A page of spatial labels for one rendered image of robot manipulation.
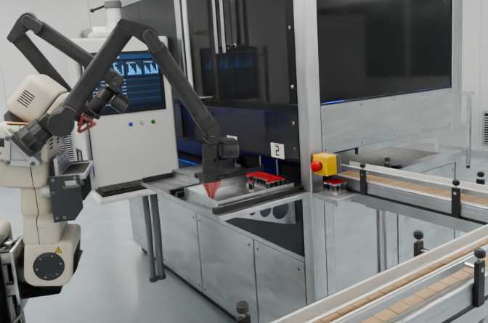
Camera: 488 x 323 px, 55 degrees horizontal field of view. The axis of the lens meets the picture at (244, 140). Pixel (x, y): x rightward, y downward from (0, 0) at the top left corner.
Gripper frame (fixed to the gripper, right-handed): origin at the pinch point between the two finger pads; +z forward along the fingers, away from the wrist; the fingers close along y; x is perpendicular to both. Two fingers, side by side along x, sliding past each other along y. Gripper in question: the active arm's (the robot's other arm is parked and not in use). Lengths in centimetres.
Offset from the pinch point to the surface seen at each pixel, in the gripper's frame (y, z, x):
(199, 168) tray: 24, 0, 53
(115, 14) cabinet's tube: 0, -75, 95
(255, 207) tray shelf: 11.7, 2.8, -11.3
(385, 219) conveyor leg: 53, 8, -34
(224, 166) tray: 38, 1, 53
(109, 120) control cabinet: -7, -22, 89
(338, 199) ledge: 37.4, 0.5, -26.0
